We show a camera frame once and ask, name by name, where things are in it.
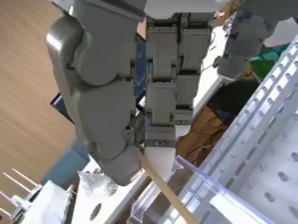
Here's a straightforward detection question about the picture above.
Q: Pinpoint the black computer mouse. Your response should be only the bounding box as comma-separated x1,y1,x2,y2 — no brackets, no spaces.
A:
88,203,104,221

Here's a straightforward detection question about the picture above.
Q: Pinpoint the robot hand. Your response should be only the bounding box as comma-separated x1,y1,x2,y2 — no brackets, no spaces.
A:
45,0,298,187

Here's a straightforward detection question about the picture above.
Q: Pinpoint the chopstick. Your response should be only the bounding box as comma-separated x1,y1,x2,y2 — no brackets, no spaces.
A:
137,150,199,224

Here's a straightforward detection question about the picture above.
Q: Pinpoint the clear plastic bag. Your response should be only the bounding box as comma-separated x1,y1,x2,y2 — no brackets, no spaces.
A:
76,169,119,198

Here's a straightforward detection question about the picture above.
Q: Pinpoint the black laptop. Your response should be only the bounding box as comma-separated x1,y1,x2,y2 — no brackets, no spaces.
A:
49,92,77,125

